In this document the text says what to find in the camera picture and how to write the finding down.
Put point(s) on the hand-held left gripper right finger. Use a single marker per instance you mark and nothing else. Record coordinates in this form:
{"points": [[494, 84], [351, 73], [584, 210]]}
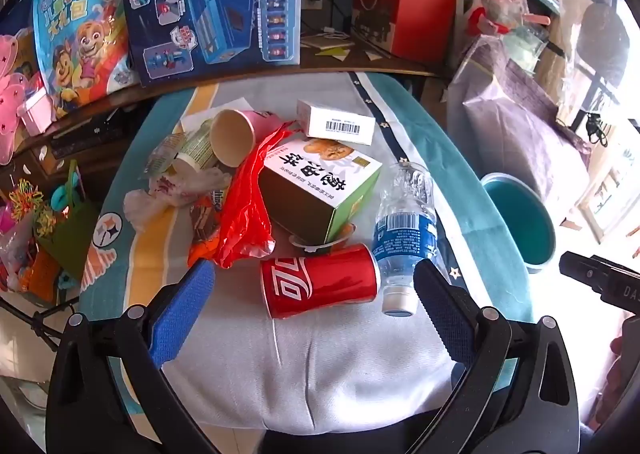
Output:
{"points": [[445, 314]]}

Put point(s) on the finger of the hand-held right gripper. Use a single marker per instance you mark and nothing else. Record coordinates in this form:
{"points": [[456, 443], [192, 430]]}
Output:
{"points": [[590, 274]]}

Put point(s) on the black tripod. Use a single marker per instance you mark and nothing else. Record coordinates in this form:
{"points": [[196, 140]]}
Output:
{"points": [[42, 321]]}

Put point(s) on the red plastic bag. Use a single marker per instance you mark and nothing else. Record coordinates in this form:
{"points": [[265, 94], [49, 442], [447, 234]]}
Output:
{"points": [[240, 219]]}

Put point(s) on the cartoon dog gift bag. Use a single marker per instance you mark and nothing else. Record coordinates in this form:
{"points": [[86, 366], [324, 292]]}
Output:
{"points": [[80, 43]]}

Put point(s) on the clear plastic wrapper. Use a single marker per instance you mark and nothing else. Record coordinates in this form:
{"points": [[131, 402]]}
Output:
{"points": [[162, 156]]}

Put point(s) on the white bottle with green label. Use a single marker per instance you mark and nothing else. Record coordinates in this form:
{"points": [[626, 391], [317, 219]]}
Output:
{"points": [[197, 148]]}

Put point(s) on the orange snack wrapper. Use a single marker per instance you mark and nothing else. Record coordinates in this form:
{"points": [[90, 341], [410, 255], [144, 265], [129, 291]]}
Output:
{"points": [[205, 224]]}

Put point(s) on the brown wooden desk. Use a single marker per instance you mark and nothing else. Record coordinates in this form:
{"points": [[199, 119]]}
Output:
{"points": [[360, 64]]}

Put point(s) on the green and white snack box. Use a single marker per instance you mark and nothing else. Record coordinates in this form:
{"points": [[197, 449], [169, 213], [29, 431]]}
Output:
{"points": [[320, 194]]}

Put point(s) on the pink star fabric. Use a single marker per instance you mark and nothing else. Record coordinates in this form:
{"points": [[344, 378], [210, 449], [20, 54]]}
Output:
{"points": [[15, 83]]}

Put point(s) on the dark green felt bag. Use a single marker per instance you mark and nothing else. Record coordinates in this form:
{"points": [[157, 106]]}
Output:
{"points": [[70, 229]]}

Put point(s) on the pink plastic bag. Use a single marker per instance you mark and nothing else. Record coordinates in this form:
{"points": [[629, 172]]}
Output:
{"points": [[500, 3]]}

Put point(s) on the clear plastic water bottle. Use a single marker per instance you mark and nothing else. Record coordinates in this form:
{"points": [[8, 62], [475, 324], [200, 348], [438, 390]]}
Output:
{"points": [[405, 234]]}

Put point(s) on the yellow paper scrap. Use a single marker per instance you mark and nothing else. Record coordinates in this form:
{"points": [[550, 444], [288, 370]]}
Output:
{"points": [[332, 52]]}

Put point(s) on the small pink box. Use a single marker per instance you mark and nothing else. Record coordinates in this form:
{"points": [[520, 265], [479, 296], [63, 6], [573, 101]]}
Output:
{"points": [[35, 113]]}

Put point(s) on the teal plastic bucket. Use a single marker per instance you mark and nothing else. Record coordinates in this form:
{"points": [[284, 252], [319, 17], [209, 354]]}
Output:
{"points": [[515, 219]]}

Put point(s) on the dark office chair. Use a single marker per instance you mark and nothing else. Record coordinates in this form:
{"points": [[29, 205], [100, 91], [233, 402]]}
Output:
{"points": [[605, 28]]}

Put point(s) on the white tissue paper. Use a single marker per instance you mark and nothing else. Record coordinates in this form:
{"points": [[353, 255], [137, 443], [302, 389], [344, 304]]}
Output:
{"points": [[192, 119]]}

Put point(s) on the purple woven bag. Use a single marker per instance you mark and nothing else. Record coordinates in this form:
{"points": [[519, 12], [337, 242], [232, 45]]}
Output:
{"points": [[510, 123]]}

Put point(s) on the pink paper cup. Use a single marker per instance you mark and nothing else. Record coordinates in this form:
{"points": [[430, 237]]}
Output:
{"points": [[235, 136]]}

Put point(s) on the blue toy box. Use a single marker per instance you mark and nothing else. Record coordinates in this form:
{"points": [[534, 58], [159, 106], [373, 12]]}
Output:
{"points": [[210, 8]]}

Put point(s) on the printed blanket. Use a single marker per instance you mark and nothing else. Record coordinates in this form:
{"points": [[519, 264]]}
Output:
{"points": [[300, 374]]}

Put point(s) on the colourful rubber band toys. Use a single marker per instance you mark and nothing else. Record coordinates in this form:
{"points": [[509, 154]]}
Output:
{"points": [[25, 204]]}

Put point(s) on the white plastic bag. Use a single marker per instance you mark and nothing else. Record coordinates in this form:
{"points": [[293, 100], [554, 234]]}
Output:
{"points": [[160, 194]]}

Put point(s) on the person's right hand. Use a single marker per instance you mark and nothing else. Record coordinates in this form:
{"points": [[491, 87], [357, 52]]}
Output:
{"points": [[627, 364]]}

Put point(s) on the red cola can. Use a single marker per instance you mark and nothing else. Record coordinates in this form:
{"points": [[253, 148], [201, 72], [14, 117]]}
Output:
{"points": [[320, 284]]}

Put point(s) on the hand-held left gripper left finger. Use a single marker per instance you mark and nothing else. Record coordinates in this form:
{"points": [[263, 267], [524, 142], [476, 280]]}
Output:
{"points": [[182, 314]]}

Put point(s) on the small white barcode box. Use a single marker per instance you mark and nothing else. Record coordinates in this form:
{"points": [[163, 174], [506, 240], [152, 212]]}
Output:
{"points": [[340, 123]]}

